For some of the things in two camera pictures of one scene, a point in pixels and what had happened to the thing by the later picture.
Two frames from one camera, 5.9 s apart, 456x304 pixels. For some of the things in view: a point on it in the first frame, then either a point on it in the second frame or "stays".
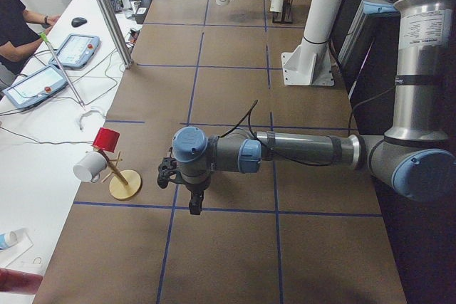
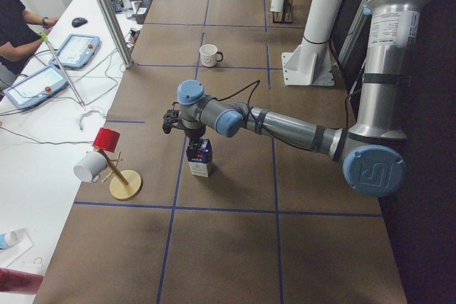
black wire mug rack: [285, 16] stays
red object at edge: [13, 280] stays
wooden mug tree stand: [124, 184] stays
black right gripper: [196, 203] → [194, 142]
